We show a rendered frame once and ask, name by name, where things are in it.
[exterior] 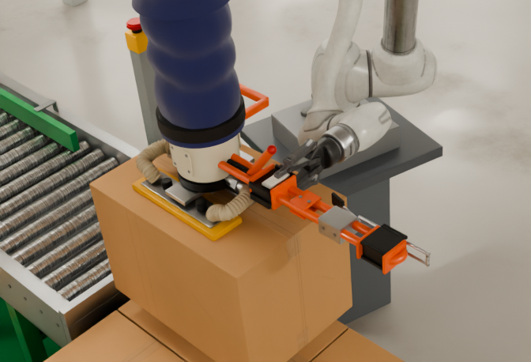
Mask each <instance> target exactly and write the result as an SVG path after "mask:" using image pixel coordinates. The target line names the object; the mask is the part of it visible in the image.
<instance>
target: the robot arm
mask: <svg viewBox="0 0 531 362"><path fill-rule="evenodd" d="M362 4H363V0H339V4H338V10H337V16H336V19H335V22H334V25H333V29H332V32H331V34H330V37H329V39H327V40H324V41H323V42H322V43H321V44H320V45H319V46H318V48H317V50H316V52H315V54H314V58H313V62H312V66H311V92H312V94H311V98H312V99H313V105H312V106H310V107H305V108H303V109H301V111H300V114H301V115H302V116H303V117H306V120H305V122H304V124H303V125H302V126H301V127H300V129H299V133H298V137H297V138H298V142H299V148H298V149H296V150H295V151H293V152H292V153H290V154H289V155H288V156H286V157H285V158H284V159H283V162H284V165H283V164H280V167H279V168H280V169H279V170H278V171H276V172H275V173H274V174H273V175H272V176H271V177H269V178H268V179H267V180H265V181H264V182H262V185H263V186H264V187H266V188H268V189H270V190H271V189H272V188H274V187H275V186H276V185H277V184H279V183H281V182H282V181H284V180H285V179H287V178H288V177H289V176H290V174H288V173H290V172H293V171H295V170H297V169H300V172H299V173H298V174H297V175H296V185H297V188H299V189H300V190H303V191H305V190H306V189H308V188H309V187H311V186H314V185H317V184H318V183H319V181H318V180H317V177H318V174H320V173H321V172H322V170H323V169H326V168H331V167H332V166H334V165H335V164H336V163H342V162H344V161H345V160H347V159H348V158H349V157H351V156H353V155H354V154H356V153H357V152H359V151H363V150H365V149H367V148H369V147H370V146H372V145H373V144H374V143H376V142H377V141H378V140H379V139H380V138H382V137H383V136H384V134H385V133H386V132H387V131H388V129H389V128H390V126H391V123H392V119H391V115H390V113H389V111H388V109H387V108H386V106H385V105H383V104H381V103H379V102H371V103H367V104H362V105H361V106H360V101H361V100H364V99H366V98H368V97H396V96H408V95H413V94H416V93H418V92H422V91H424V90H425V89H428V88H430V87H431V85H432V84H433V83H434V82H435V79H436V75H437V62H436V58H435V56H434V54H433V52H432V51H431V50H429V49H428V48H427V47H425V46H423V45H422V43H421V41H420V40H419V38H418V37H416V22H417V13H418V4H419V0H385V1H384V17H383V34H382V36H380V37H379V38H378V39H377V41H376V43H375V46H374V47H373V49H371V50H364V49H361V48H359V47H358V45H357V44H356V43H354V42H353V41H352V37H353V35H354V32H355V30H356V26H357V24H358V21H359V18H360V12H361V9H362Z"/></svg>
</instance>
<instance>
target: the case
mask: <svg viewBox="0 0 531 362"><path fill-rule="evenodd" d="M139 154H140V153H139ZM139 154H138V155H139ZM138 155H136V156H135V157H133V158H131V159H130V160H128V161H127V162H125V163H123V164H121V165H119V166H118V167H117V168H114V169H113V170H111V171H109V172H108V173H106V174H105V175H102V176H101V177H99V178H98V179H96V180H94V181H93V182H91V183H90V184H89V186H90V190H91V193H92V199H93V201H94V205H95V208H96V214H97V217H98V221H99V224H100V229H101V232H102V236H103V239H104V245H105V248H106V252H107V256H108V260H109V263H110V267H111V272H112V276H113V278H114V282H115V287H116V288H117V289H118V290H119V291H120V292H122V293H123V294H124V295H126V296H127V297H129V298H130V299H132V301H134V302H135V303H136V304H138V305H139V306H141V307H143V308H144V309H145V310H146V311H147V312H149V313H150V314H151V315H153V316H154V317H156V318H157V319H159V320H160V321H161V322H162V323H164V324H165V325H166V326H168V327H169V328H171V329H172V330H174V331H175V332H176V333H177V334H179V335H180V336H181V337H183V338H184V339H186V340H187V341H188V342H189V343H191V344H192V345H194V346H195V347H196V348H198V349H200V350H201V351H202V352H203V353H204V354H206V355H207V356H209V357H210V358H211V359H213V360H215V361H216V362H286V361H288V360H289V359H290V358H291V357H293V356H294V355H295V354H296V353H298V351H300V350H301V349H302V348H303V347H304V346H305V345H307V344H308V343H309V342H310V341H312V340H313V339H314V338H315V337H317V336H318V335H319V334H320V333H321V332H322V331H323V330H324V329H325V328H327V327H328V326H329V325H330V324H332V323H333V322H334V321H335V320H337V319H338V318H339V317H340V316H342V315H343V314H344V313H345V312H346V311H347V310H348V309H349V308H350V307H352V282H351V268H350V253H349V242H348V241H345V242H343V243H342V244H339V243H336V242H335V241H333V240H331V239H330V238H328V237H326V236H324V235H323V234H321V233H320V232H319V231H318V224H316V223H314V222H313V221H311V220H309V219H307V218H306V219H305V220H304V219H302V218H300V217H298V216H296V215H295V214H294V213H291V212H289V210H290V208H288V207H287V206H285V205H282V206H280V207H279V208H277V209H275V210H272V206H271V209H267V208H266V207H265V206H262V205H260V204H259V203H257V202H255V203H254V204H253V205H251V206H249V207H248V208H247V209H245V210H244V211H243V212H242V213H241V214H238V215H239V216H240V217H241V218H242V223H241V224H239V225H238V226H236V227H235V228H233V229H232V230H231V231H229V232H227V233H226V234H224V235H223V236H221V237H220V238H219V239H217V240H215V241H212V240H211V239H209V238H208V237H206V236H204V235H203V234H201V233H200V232H198V231H197V230H195V229H194V228H192V227H190V226H189V225H188V224H186V223H184V222H183V221H181V220H180V219H179V218H177V217H175V216H174V215H172V214H171V213H169V212H168V211H166V210H165V209H163V208H161V207H160V206H158V205H157V204H156V203H154V202H152V201H150V200H149V199H147V198H146V197H145V196H143V195H142V194H140V193H138V192H137V191H135V190H134V189H133V187H132V184H133V183H135V182H136V181H138V180H139V179H141V178H143V177H144V175H143V174H141V172H140V171H139V170H138V168H137V163H136V159H137V156H138ZM307 190H308V191H310V192H312V193H313V194H316V195H318V196H319V197H321V199H320V201H322V202H325V203H326V204H328V205H329V206H332V207H334V205H333V204H332V195H331V194H332V193H333V192H334V193H335V194H336V195H338V196H339V197H340V198H341V199H342V200H344V201H345V207H346V208H347V197H346V196H344V195H343V194H340V193H338V192H336V191H335V190H332V189H330V188H328V187H326V186H324V185H322V184H321V183H318V184H317V185H314V186H311V187H309V188H308V189H307Z"/></svg>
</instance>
